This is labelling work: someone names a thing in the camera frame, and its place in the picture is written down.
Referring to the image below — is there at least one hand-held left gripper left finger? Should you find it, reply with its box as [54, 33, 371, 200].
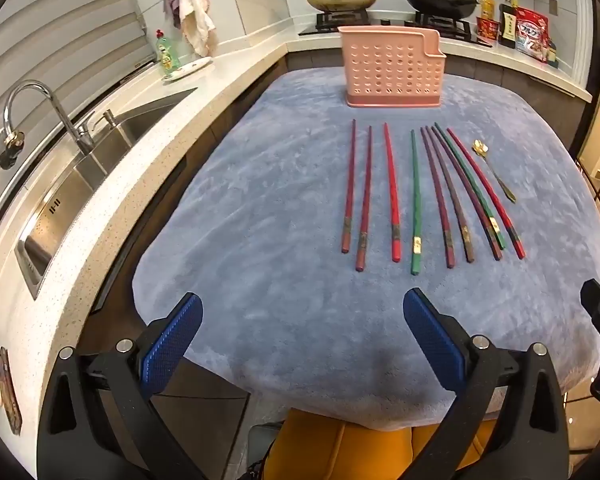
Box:
[36, 291, 204, 480]

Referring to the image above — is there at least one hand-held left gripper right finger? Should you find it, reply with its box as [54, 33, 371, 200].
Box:
[402, 287, 571, 480]

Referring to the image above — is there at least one red chopstick dark band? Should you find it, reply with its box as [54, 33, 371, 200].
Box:
[446, 128, 526, 260]

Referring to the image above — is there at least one green chopstick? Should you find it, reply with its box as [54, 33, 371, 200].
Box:
[410, 130, 423, 276]
[434, 122, 507, 251]

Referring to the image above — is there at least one brown chopstick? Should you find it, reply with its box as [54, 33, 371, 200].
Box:
[426, 126, 476, 263]

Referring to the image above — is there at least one purple chopstick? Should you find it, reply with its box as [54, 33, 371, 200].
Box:
[430, 126, 502, 261]

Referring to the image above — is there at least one maroon chopstick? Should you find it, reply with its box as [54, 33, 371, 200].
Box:
[420, 127, 456, 269]

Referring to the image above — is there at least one bright red chopstick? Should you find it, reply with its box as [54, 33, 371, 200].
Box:
[382, 122, 402, 262]

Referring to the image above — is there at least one gold spoon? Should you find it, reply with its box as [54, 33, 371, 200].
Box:
[471, 140, 518, 205]

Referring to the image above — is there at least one pink perforated utensil holder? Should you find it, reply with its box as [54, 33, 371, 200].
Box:
[337, 25, 447, 109]

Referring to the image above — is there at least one yellow seat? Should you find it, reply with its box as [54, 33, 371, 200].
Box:
[250, 407, 498, 480]

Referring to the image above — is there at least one blue-grey fleece blanket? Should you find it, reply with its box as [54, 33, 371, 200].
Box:
[130, 67, 600, 431]

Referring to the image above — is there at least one stainless steel sink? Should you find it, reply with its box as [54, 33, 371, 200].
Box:
[14, 87, 199, 301]

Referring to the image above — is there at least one dark patterned ornament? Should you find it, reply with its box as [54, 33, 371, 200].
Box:
[0, 346, 23, 436]

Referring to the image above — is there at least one chrome faucet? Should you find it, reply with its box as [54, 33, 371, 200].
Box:
[0, 80, 97, 171]

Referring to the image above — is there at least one white oval plate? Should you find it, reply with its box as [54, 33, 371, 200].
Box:
[161, 56, 214, 82]

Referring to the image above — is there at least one green dish soap bottle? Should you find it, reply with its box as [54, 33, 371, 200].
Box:
[155, 29, 182, 73]

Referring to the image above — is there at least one red cereal bag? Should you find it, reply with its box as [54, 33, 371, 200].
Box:
[515, 6, 550, 56]

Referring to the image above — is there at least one dark sauce bottle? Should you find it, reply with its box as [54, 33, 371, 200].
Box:
[498, 4, 518, 48]

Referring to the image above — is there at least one white hanging towel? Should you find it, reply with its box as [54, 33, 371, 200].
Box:
[178, 0, 217, 57]

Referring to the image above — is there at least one black gas stove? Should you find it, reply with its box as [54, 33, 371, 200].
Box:
[298, 9, 481, 43]

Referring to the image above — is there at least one white window blind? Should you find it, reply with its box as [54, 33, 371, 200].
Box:
[0, 0, 156, 251]

